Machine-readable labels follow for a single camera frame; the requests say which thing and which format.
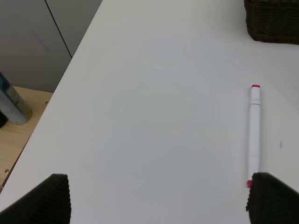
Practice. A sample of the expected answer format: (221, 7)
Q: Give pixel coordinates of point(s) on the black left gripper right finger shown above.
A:
(271, 201)

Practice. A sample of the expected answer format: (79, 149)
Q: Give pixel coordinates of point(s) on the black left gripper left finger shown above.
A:
(47, 203)

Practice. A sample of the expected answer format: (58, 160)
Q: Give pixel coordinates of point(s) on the white marker with pink caps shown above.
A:
(254, 133)

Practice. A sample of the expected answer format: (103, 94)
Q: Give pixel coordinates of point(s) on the light wooden board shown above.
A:
(13, 138)

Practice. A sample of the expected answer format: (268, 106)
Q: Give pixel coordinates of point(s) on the dark brown wicker basket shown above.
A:
(273, 21)

